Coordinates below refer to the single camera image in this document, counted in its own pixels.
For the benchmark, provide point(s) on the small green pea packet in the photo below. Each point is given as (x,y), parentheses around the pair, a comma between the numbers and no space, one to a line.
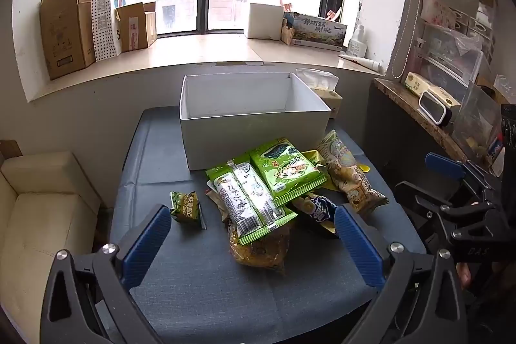
(185,207)

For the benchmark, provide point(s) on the clear plastic box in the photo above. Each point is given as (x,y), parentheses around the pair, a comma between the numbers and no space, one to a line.
(477,118)

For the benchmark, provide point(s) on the brown cardboard piece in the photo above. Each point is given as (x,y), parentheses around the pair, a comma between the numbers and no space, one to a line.
(10,149)

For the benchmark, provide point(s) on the clear bread packet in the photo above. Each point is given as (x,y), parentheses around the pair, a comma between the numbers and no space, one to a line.
(258,251)

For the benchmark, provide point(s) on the white digital clock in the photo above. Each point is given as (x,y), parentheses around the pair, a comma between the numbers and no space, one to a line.
(433,108)

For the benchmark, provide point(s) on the long green white snack packet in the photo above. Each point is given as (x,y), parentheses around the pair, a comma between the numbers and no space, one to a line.
(242,203)

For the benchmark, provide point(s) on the landscape printed box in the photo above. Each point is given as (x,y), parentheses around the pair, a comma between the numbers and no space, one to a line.
(318,31)

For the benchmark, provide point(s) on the white tube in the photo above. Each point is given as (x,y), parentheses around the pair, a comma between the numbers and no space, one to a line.
(361,62)

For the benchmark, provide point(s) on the wooden shelf top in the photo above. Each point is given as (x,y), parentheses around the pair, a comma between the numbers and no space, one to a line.
(407,102)

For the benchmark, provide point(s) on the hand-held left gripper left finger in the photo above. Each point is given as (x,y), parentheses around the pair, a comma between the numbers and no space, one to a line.
(147,243)

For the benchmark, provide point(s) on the white plastic bottle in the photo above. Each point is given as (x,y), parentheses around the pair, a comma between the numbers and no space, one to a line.
(356,43)

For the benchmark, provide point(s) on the green seaweed snack packet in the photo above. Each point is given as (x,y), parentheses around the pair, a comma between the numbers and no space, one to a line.
(286,170)

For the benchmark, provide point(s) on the small open cardboard box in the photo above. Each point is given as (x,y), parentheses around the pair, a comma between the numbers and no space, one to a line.
(135,27)

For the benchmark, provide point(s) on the white foam box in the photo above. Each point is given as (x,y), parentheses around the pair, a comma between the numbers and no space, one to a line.
(264,21)

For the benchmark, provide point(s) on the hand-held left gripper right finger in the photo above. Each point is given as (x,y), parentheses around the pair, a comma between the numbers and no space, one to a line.
(358,251)

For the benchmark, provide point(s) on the large brown cardboard box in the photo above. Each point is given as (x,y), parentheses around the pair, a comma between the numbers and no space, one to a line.
(64,33)

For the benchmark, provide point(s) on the beige printed snack packet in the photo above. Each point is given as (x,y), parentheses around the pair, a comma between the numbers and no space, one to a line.
(346,174)

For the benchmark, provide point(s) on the beige packet with orange edges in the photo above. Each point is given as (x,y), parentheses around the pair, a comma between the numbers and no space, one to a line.
(215,203)

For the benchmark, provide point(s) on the yellow white tissue pack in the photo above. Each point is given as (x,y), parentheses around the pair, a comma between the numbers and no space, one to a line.
(423,84)

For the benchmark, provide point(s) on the cream leather sofa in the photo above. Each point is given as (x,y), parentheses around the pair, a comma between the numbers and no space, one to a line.
(36,207)

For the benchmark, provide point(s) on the white desk organizer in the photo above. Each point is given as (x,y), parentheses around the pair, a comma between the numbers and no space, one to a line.
(479,29)

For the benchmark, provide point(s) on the white cardboard box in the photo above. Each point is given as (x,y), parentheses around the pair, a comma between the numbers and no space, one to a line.
(242,138)

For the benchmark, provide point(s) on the yellow snack pouch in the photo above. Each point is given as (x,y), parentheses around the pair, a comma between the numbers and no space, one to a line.
(312,158)

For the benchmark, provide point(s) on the clear plastic bag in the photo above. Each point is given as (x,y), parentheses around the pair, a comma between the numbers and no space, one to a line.
(506,88)

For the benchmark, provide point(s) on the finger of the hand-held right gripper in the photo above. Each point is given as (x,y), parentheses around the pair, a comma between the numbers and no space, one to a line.
(433,212)
(443,166)

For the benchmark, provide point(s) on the floral tissue box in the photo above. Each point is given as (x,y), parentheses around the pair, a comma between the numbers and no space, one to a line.
(437,9)

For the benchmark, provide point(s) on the dark blue snack packet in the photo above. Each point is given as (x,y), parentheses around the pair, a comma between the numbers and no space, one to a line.
(318,209)

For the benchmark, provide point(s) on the clear plastic drawer unit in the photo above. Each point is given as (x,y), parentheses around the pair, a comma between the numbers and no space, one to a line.
(443,54)

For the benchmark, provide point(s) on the stone windowsill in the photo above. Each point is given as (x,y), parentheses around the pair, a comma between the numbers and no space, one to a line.
(193,54)

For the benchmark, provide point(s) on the person's right hand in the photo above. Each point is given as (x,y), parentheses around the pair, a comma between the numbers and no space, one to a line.
(465,275)

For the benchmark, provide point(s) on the dotted white paper bag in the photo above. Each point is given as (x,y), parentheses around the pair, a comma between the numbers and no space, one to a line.
(105,17)

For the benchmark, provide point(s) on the small brown paper bag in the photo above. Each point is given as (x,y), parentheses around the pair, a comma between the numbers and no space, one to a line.
(287,33)

